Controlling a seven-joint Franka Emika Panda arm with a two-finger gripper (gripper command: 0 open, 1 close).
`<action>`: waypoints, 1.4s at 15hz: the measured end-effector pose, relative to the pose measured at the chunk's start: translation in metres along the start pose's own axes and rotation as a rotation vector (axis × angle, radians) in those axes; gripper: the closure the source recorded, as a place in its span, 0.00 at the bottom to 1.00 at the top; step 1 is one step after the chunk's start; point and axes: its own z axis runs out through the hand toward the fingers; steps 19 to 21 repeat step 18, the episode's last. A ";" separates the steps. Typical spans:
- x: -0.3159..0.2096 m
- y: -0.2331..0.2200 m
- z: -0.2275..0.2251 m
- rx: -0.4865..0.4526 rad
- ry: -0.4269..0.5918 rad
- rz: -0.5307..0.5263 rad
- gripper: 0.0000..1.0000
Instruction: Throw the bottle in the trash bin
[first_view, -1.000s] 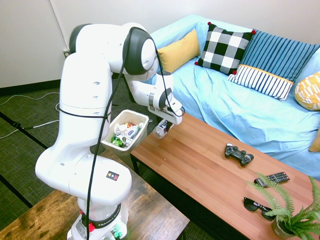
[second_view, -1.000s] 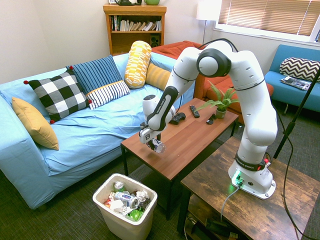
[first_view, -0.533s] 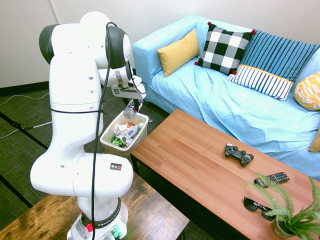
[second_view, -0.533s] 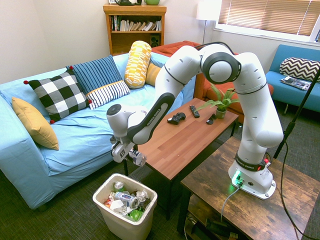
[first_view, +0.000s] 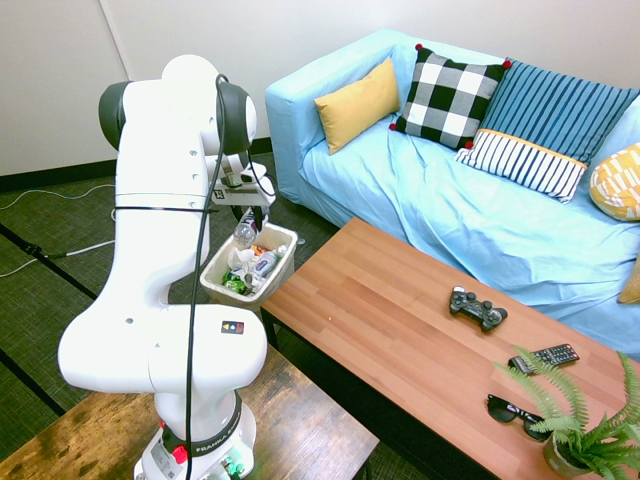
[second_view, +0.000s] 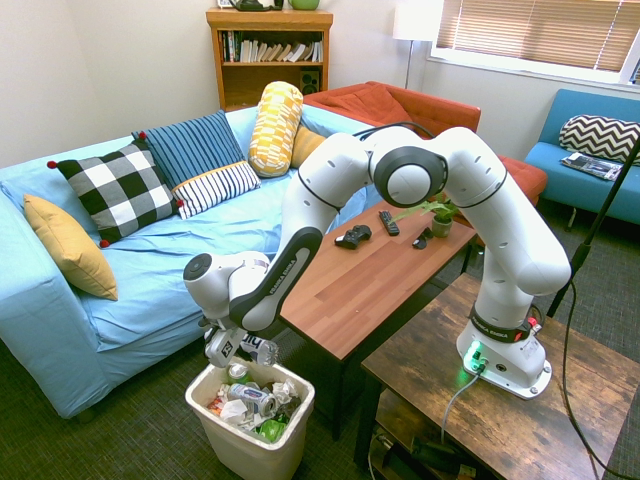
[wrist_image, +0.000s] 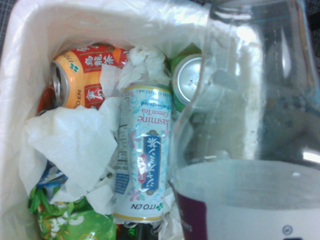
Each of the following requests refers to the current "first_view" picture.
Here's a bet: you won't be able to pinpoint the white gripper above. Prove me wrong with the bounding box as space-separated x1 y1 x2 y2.
211 160 278 234

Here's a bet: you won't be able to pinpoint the clear hint blackberry water bottle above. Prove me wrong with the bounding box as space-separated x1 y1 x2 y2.
233 206 262 250

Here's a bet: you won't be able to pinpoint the white trash bin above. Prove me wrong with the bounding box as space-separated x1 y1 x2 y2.
200 221 300 301

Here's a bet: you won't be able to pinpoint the discarded plastic bottle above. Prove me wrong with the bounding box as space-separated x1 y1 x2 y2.
251 244 289 279

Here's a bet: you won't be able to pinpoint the grey trash bin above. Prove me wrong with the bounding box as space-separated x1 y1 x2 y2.
199 221 300 312

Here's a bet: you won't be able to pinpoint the crumpled white tissue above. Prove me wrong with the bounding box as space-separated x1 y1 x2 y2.
227 247 261 274

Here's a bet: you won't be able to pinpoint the green snack wrapper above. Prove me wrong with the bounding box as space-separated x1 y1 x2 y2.
221 268 252 295

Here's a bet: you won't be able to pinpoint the plain yellow pillow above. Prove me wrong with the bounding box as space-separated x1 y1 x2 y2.
313 57 402 156

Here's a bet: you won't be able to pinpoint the wooden coffee table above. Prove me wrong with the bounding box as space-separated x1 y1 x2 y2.
259 216 640 480

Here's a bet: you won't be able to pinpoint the light blue sofa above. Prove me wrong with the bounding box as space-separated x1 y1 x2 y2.
264 28 640 362

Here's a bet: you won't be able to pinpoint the rustic dark wood table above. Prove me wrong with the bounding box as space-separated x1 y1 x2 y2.
0 344 380 480

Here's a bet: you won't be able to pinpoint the black white checkered pillow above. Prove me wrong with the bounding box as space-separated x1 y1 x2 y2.
389 43 513 151

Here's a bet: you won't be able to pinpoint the black game controller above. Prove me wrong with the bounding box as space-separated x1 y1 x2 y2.
448 285 509 333

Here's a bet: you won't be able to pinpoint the white navy striped pillow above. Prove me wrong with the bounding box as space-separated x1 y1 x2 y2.
453 128 589 205

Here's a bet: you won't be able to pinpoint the blue striped pillow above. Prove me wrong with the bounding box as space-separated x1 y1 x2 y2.
478 58 640 167

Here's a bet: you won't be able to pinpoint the black remote control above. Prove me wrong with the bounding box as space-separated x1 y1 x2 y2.
507 342 581 376

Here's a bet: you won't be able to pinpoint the black sunglasses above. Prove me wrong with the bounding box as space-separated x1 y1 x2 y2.
486 393 553 443

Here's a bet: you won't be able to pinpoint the yellow white patterned pillow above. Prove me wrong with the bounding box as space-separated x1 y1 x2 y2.
588 142 640 223

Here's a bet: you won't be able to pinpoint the mustard brown pillow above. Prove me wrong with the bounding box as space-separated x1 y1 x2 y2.
617 258 640 305

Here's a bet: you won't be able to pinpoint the potted green fern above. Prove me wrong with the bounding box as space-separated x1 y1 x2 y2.
492 345 640 480

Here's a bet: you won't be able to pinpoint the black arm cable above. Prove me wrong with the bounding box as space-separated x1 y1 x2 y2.
183 73 231 480

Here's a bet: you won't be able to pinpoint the white floor cable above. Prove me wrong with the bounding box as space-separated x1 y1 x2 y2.
0 238 117 279
0 183 117 212

